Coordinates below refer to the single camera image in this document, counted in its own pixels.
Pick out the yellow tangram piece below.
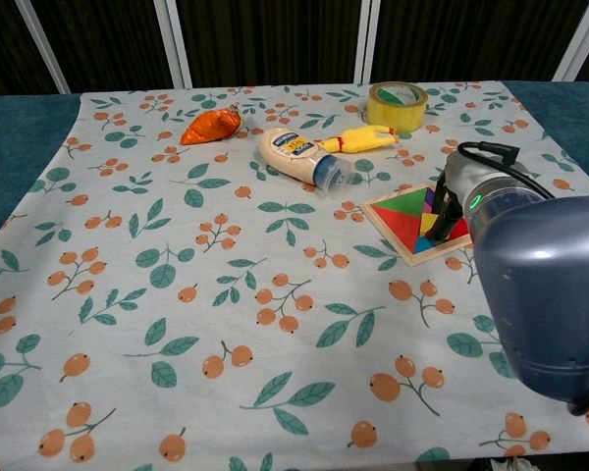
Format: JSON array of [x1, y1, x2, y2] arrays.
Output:
[[418, 212, 441, 237]]

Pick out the floral print tablecloth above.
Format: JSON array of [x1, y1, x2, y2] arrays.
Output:
[[0, 80, 589, 471]]

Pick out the mayonnaise squeeze bottle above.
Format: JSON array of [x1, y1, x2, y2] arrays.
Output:
[[257, 127, 355, 199]]

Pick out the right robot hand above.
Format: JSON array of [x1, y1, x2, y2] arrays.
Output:
[[428, 146, 493, 242]]

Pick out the red large tangram triangle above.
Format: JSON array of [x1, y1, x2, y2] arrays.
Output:
[[369, 205, 424, 254]]

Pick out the orange foil snack packet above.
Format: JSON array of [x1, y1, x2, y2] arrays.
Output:
[[179, 102, 241, 146]]

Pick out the black cable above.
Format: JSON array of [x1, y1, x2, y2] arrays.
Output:
[[453, 140, 557, 200]]

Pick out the yellow packing tape roll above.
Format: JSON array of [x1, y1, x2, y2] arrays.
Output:
[[366, 81, 430, 132]]

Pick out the white frame post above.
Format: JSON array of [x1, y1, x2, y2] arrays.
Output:
[[551, 0, 589, 82], [354, 0, 385, 85], [13, 0, 73, 95], [153, 0, 194, 90]]

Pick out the white crumpled plastic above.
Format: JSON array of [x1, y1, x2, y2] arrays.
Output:
[[489, 454, 537, 471]]

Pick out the teal table cover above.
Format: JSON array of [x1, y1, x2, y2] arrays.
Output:
[[0, 79, 589, 252]]

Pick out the colourful tangram puzzle tray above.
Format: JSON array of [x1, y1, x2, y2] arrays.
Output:
[[359, 182, 475, 269]]

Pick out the green large tangram triangle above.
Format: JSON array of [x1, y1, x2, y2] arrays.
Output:
[[374, 186, 430, 216]]

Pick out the yellow rubber chicken toy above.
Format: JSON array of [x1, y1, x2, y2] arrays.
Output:
[[318, 124, 400, 156]]

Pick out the blue tangram triangle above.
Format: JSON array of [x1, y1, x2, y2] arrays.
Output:
[[413, 235, 441, 255]]

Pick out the orange-red tangram piece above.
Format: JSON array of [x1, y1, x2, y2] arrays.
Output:
[[441, 217, 470, 244]]

